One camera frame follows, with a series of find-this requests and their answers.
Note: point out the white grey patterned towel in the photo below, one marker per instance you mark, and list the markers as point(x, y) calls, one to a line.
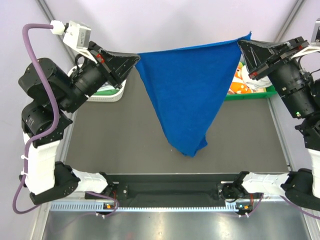
point(256, 85)

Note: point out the green microfiber towel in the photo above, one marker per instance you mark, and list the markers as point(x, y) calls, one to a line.
point(109, 92)

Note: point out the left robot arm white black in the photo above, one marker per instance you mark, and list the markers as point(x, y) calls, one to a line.
point(54, 95)

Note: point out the blue towel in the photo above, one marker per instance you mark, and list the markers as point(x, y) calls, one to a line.
point(187, 87)

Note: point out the green plastic bin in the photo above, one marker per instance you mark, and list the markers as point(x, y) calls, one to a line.
point(269, 92)

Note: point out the orange pink towel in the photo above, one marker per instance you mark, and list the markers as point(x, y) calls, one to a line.
point(238, 86)

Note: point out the white slotted cable duct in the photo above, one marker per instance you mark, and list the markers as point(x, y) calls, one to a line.
point(104, 207)

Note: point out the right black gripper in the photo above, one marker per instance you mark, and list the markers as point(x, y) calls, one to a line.
point(257, 53)

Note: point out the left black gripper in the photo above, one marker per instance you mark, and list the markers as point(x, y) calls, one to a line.
point(116, 66)

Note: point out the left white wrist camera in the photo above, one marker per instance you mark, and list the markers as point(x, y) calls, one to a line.
point(75, 35)

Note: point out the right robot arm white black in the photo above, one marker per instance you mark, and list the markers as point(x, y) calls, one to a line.
point(301, 184)

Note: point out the white perforated plastic basket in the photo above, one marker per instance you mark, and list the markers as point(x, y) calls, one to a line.
point(97, 88)

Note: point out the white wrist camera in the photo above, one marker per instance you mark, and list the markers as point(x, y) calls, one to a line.
point(75, 35)
point(312, 40)

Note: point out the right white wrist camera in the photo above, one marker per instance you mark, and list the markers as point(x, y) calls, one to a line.
point(312, 40)

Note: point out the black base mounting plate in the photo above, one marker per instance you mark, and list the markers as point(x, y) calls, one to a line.
point(172, 190)

